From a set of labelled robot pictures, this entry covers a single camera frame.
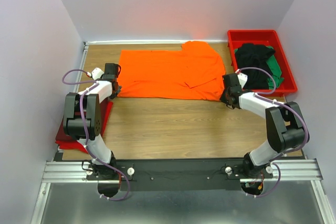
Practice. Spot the orange t shirt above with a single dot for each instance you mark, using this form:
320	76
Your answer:
193	73

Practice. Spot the bright red folded shirt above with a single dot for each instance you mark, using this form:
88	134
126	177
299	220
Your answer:
71	146

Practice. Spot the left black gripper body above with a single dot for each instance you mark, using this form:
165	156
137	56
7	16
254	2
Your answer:
116	89

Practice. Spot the red plastic bin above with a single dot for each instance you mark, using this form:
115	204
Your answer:
237	38

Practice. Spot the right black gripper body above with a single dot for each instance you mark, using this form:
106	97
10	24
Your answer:
227	98

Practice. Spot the aluminium extrusion rail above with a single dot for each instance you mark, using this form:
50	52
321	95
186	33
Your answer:
293	195

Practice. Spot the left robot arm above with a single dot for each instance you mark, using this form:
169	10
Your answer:
82	113

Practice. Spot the green t shirt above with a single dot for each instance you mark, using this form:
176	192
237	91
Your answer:
273	69

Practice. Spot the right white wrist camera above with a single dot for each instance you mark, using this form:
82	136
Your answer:
242	78

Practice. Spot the dark red folded shirt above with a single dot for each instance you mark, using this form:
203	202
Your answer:
105	106

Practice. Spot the black t shirt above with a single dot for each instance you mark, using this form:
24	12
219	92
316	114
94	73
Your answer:
251	55

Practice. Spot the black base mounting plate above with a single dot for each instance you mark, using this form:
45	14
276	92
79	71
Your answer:
177	175

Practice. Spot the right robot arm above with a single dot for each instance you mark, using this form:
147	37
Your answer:
285	127

